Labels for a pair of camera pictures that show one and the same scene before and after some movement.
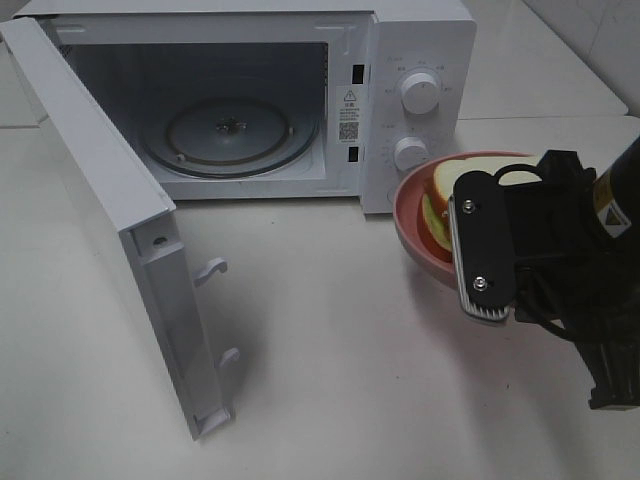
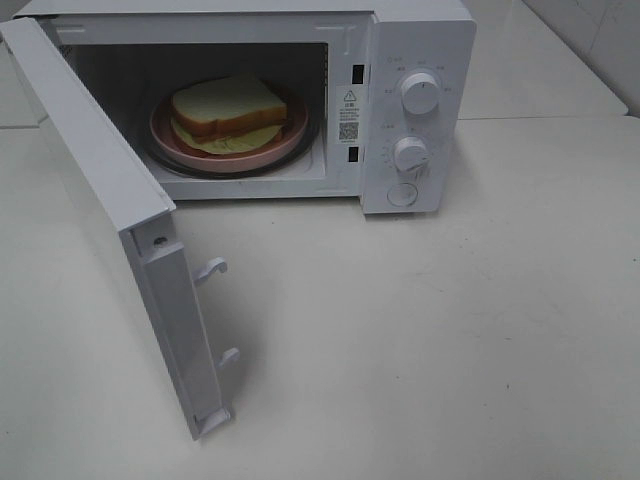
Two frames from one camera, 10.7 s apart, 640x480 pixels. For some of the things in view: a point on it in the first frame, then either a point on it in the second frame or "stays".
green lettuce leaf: x=438 y=224 → x=237 y=144
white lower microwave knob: x=410 y=153 stays
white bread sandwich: x=437 y=200 → x=226 y=114
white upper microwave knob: x=420 y=93 stays
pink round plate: x=408 y=197 → x=290 y=143
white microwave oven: x=276 y=100 stays
